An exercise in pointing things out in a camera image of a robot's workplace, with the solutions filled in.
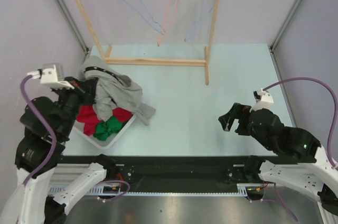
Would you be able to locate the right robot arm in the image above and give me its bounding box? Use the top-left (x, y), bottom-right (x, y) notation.
top-left (218, 102), bottom-right (337, 215)

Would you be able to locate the red t shirt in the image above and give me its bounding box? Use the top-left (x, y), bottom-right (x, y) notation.
top-left (77, 106), bottom-right (133, 136)

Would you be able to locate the green t shirt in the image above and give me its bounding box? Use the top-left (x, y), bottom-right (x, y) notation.
top-left (93, 116), bottom-right (127, 141)

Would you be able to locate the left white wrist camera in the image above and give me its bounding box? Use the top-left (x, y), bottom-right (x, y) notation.
top-left (26, 63), bottom-right (74, 89)

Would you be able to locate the pink wire hanger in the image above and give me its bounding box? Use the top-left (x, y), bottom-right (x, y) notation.
top-left (157, 0), bottom-right (180, 46)

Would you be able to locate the white cable duct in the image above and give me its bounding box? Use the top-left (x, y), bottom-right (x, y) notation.
top-left (49, 183), bottom-right (262, 196)

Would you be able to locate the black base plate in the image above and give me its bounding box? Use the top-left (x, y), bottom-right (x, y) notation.
top-left (57, 155), bottom-right (302, 193)

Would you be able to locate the grey t shirt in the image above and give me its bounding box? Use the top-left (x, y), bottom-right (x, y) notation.
top-left (81, 56), bottom-right (156, 126)

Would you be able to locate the white plastic basket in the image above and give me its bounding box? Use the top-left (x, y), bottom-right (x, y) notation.
top-left (73, 115), bottom-right (136, 150)

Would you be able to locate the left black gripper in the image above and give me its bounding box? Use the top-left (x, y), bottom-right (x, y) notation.
top-left (53, 74), bottom-right (99, 137)

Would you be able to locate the wooden clothes rack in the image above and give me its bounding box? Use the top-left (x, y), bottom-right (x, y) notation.
top-left (74, 0), bottom-right (219, 86)

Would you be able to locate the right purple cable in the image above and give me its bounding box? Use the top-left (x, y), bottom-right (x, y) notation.
top-left (262, 77), bottom-right (338, 222)

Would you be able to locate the blue wire hanger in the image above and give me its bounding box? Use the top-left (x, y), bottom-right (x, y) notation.
top-left (110, 0), bottom-right (166, 35)
top-left (184, 0), bottom-right (214, 42)

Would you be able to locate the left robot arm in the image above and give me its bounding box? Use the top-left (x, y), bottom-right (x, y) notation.
top-left (12, 74), bottom-right (117, 223)

